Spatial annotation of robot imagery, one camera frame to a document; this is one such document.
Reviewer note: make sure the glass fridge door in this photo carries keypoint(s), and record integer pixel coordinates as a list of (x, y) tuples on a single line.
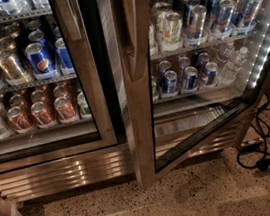
[(23, 22), (250, 27)]

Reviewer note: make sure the stainless fridge bottom grille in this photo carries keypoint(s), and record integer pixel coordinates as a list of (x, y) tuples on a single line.
[(28, 177)]

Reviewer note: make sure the green soda can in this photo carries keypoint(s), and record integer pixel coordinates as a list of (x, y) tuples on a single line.
[(155, 92)]

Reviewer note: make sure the blue Pepsi can lower left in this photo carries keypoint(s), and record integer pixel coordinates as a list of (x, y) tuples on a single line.
[(169, 85)]

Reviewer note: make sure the blue pepsi can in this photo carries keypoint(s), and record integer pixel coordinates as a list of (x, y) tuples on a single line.
[(208, 75), (189, 80), (42, 60), (169, 85)]

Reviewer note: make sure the blue Pepsi can lower middle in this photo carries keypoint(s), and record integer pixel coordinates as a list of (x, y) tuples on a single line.
[(189, 80)]

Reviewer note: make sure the red soda can right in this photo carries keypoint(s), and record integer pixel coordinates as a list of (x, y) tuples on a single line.
[(65, 109)]

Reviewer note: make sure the red soda can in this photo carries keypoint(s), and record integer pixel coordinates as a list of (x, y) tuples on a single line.
[(43, 115), (65, 109), (20, 120)]

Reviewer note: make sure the blue Pepsi can edge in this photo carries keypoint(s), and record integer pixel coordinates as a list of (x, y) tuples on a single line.
[(64, 57)]

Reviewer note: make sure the blue Pepsi can lower right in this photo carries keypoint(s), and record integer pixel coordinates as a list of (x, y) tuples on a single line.
[(208, 75)]

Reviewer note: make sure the Mountain Dew can right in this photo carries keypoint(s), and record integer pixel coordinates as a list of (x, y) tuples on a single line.
[(171, 32)]

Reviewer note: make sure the red soda can middle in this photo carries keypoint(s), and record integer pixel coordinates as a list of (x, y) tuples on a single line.
[(43, 115)]

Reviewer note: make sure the silver blue energy can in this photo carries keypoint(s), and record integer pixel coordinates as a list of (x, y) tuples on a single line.
[(195, 26)]

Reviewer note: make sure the clear water bottle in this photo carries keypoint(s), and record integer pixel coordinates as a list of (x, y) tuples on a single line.
[(233, 66)]

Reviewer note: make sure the blue Pepsi can front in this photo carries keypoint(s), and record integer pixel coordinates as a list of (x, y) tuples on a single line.
[(42, 60)]

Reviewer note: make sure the red soda can left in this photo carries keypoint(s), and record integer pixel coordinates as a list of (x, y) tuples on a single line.
[(20, 120)]

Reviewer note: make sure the gold soda can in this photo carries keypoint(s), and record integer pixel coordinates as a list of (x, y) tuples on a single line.
[(13, 68)]

